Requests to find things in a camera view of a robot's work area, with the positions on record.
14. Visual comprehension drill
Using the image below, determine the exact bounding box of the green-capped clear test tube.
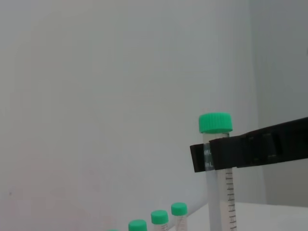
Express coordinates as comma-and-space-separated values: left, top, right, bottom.
171, 202, 188, 231
151, 209, 169, 231
198, 112, 238, 231
128, 219, 148, 231

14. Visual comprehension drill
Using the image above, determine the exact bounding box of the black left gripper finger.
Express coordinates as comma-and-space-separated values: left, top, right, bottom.
190, 142, 214, 173
208, 116, 308, 171

